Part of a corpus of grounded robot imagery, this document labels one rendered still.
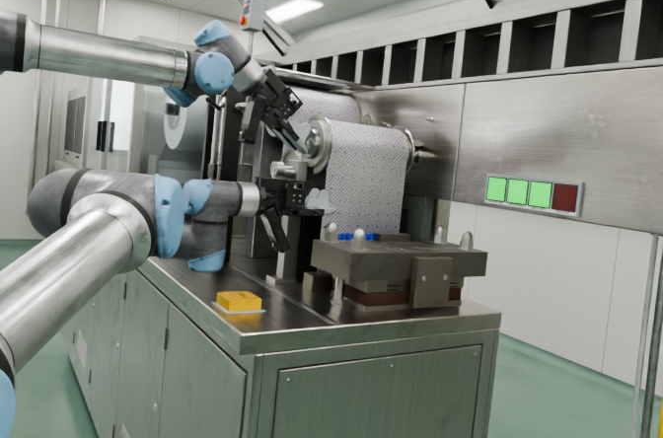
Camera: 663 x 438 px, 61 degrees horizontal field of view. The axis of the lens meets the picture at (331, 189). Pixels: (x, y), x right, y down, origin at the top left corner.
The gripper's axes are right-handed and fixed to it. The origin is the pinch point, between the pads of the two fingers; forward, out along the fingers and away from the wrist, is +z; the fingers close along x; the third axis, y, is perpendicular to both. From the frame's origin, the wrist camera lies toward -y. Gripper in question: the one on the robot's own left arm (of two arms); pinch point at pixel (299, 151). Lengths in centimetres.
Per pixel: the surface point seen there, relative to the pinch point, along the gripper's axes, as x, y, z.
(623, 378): 63, 83, 281
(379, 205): -6.2, 4.3, 23.5
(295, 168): 2.3, -2.9, 3.1
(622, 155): -59, 27, 25
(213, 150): 37.5, -6.6, -4.8
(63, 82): 550, 44, -29
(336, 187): -6.2, -1.2, 11.0
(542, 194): -43, 20, 30
